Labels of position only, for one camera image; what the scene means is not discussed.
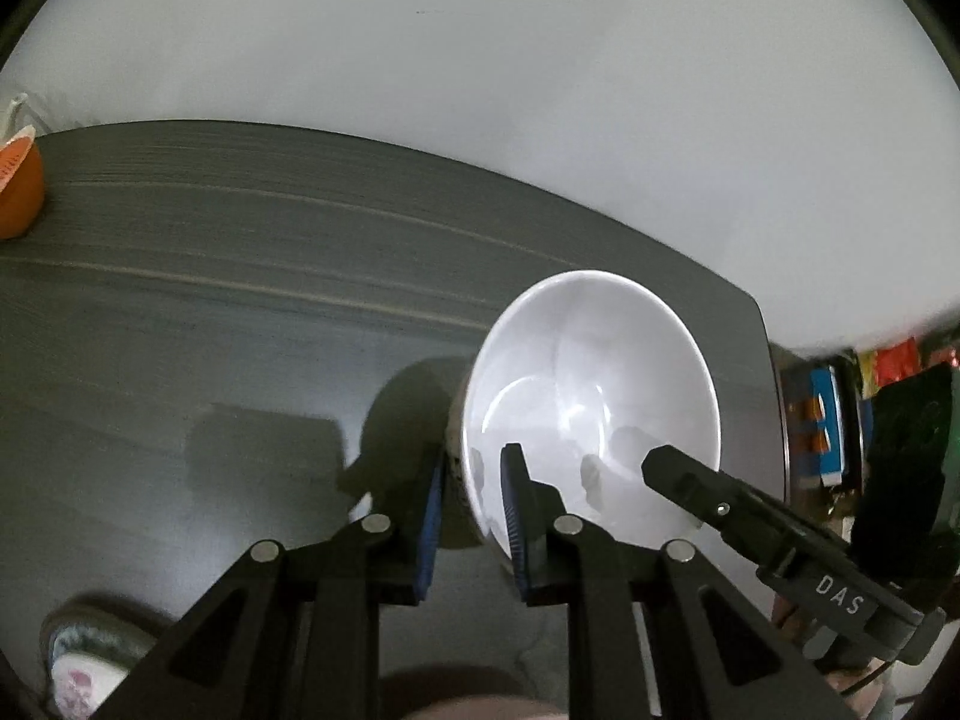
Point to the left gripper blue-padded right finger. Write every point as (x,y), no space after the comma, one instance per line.
(560,559)

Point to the white plate pink flowers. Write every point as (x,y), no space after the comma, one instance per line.
(81,683)

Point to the orange tea strainer cup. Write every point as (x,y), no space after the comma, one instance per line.
(23,189)

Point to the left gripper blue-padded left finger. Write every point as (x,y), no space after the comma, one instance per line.
(384,559)

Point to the red plastic bag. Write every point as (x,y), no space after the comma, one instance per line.
(896,363)

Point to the floral ceramic teapot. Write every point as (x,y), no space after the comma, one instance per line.
(23,111)

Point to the white Rabbit bowl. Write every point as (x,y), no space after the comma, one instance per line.
(587,372)

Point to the small blue floral plate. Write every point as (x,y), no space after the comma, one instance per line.
(106,627)

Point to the black finger of the right gripper seen afar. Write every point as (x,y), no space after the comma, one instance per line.
(736,511)

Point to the large pink bowl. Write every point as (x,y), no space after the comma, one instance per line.
(459,691)

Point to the blue box with orange squares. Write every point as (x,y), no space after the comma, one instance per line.
(815,424)

